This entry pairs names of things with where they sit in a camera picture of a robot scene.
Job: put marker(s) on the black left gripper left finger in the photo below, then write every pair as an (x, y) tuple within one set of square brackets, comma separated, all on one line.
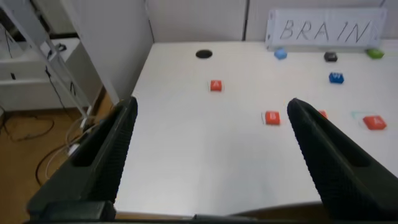
[(93, 174)]

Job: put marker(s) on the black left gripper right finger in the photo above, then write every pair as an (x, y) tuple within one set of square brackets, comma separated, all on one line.
[(348, 180)]

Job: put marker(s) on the orange letter R block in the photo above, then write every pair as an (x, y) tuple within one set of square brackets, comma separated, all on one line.
[(323, 114)]

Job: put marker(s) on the orange letter A block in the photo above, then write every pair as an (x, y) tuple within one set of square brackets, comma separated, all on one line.
[(374, 122), (216, 85)]

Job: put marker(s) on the orange letter B block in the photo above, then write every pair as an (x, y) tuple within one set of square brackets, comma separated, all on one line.
[(272, 118)]

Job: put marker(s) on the blue letter W block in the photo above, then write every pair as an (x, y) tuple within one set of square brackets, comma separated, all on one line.
[(336, 77)]

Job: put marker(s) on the black letter L block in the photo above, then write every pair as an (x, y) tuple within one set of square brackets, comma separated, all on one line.
[(330, 56)]

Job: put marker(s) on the white metal rack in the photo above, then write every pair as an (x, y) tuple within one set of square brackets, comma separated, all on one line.
[(40, 59)]

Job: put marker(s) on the green letter S block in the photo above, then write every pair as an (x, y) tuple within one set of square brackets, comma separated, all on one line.
[(375, 53)]

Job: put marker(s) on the small black clip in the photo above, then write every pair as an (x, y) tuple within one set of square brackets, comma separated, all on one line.
[(60, 47)]

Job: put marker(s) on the light blue letter block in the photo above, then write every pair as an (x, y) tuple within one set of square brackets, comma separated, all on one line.
[(280, 53)]

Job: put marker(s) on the white BRAIN sign board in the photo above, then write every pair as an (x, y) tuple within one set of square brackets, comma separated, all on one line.
[(326, 28)]

